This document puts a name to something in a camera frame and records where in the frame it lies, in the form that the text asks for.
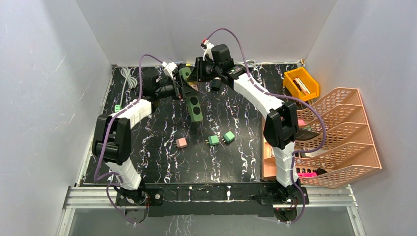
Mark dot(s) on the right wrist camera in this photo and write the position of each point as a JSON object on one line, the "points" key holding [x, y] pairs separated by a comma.
{"points": [[207, 47]]}

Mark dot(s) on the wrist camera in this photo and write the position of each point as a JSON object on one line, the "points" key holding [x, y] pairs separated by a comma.
{"points": [[169, 69], [207, 47]]}

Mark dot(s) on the pink compartment organizer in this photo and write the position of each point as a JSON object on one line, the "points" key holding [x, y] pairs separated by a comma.
{"points": [[268, 166]]}

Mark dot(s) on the pink usb plug adapter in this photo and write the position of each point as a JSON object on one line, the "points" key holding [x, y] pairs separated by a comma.
{"points": [[180, 143]]}

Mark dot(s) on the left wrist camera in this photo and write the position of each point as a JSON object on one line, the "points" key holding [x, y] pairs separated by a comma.
{"points": [[169, 69]]}

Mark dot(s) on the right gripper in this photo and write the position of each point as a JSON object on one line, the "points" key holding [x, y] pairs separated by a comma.
{"points": [[198, 74]]}

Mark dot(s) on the light green plug adapter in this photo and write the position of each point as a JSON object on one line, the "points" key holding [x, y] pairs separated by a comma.
{"points": [[228, 137]]}

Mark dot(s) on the yellow storage bin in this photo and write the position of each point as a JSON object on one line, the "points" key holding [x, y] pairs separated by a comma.
{"points": [[301, 85]]}

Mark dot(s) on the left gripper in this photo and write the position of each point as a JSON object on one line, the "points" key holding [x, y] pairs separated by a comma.
{"points": [[177, 86]]}

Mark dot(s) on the green plug adapter dark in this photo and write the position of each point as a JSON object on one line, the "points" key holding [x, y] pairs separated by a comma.
{"points": [[212, 140]]}

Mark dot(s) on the green plug on black strip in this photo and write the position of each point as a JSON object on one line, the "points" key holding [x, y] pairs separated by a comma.
{"points": [[117, 108]]}

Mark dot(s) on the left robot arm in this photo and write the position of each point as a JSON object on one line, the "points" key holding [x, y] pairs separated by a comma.
{"points": [[112, 140]]}

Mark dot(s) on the green power strip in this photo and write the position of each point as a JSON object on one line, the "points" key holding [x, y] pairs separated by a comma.
{"points": [[191, 95]]}

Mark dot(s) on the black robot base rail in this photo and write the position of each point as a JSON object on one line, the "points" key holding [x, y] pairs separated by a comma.
{"points": [[268, 199]]}

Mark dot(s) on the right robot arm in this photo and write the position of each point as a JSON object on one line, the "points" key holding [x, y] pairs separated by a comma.
{"points": [[281, 123]]}

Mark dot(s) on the pink tiered file rack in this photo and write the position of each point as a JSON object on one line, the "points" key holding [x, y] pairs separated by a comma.
{"points": [[349, 152]]}

